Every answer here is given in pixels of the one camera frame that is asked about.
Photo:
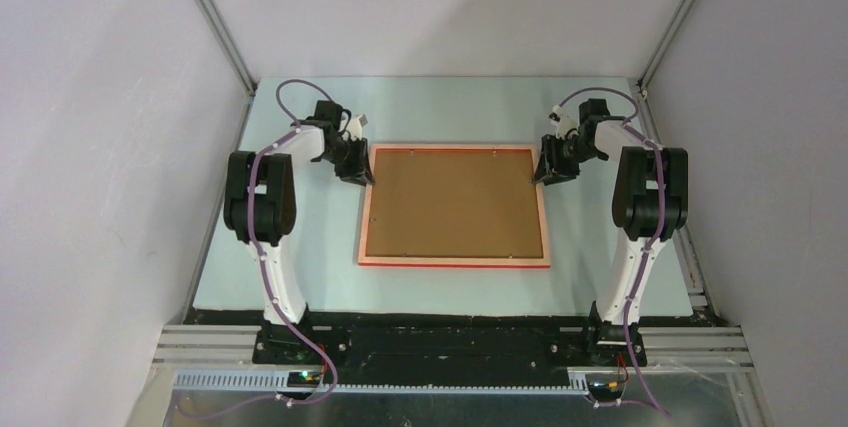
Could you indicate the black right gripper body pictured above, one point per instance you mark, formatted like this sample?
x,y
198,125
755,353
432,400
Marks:
x,y
564,156

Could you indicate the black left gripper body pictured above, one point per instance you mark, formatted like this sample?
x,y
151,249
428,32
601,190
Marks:
x,y
349,159

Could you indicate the brown backing board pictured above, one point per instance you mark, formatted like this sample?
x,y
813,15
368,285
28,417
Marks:
x,y
457,202

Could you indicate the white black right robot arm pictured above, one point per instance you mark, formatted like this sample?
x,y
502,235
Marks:
x,y
649,204

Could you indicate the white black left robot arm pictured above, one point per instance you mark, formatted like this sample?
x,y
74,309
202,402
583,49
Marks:
x,y
260,205

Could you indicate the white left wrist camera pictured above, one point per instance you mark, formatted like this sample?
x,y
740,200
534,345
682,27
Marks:
x,y
355,127

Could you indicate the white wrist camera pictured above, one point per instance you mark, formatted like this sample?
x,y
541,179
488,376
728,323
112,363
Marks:
x,y
355,127
562,123

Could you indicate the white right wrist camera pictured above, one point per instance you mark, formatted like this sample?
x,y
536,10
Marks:
x,y
562,123

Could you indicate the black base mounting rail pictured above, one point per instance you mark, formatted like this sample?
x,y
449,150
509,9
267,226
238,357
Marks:
x,y
418,349

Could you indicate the grey slotted cable duct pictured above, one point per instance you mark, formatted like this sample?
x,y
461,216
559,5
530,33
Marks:
x,y
294,381

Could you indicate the aluminium corner post right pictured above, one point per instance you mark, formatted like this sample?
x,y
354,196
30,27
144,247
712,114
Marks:
x,y
666,42

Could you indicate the aluminium corner post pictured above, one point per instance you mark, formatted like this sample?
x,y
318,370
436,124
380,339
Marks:
x,y
227,43
666,42

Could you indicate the aluminium corner post left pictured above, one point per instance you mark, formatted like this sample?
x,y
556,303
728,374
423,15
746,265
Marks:
x,y
227,43

